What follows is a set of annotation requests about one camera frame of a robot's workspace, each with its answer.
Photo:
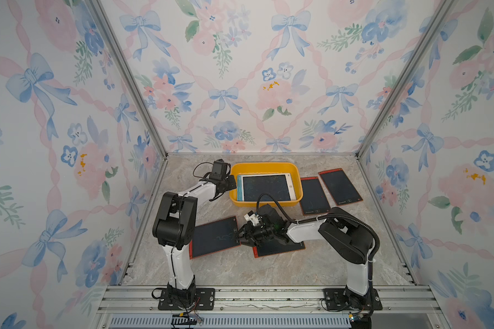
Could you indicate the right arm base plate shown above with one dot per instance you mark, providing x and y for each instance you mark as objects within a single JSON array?
[{"x": 342, "y": 299}]

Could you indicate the red writing tablet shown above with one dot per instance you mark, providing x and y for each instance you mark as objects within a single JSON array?
[
  {"x": 270, "y": 248},
  {"x": 213, "y": 237},
  {"x": 340, "y": 187},
  {"x": 314, "y": 200}
]

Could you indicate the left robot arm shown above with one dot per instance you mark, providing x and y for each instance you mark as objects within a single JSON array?
[{"x": 174, "y": 227}]

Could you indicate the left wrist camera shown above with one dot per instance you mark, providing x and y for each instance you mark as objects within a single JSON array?
[{"x": 220, "y": 171}]

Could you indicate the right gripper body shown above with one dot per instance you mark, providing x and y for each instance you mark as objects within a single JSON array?
[{"x": 246, "y": 234}]

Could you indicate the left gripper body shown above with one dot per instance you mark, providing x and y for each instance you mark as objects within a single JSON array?
[{"x": 229, "y": 183}]

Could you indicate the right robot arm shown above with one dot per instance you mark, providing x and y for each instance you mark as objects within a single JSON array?
[{"x": 355, "y": 241}]

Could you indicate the aluminium mounting rail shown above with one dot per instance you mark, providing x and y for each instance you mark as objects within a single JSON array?
[{"x": 270, "y": 307}]

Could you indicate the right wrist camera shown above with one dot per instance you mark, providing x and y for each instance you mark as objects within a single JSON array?
[{"x": 253, "y": 218}]

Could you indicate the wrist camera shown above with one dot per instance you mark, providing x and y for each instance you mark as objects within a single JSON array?
[
  {"x": 220, "y": 171},
  {"x": 253, "y": 218}
]

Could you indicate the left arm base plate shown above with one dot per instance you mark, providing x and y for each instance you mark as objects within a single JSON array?
[{"x": 171, "y": 299}]

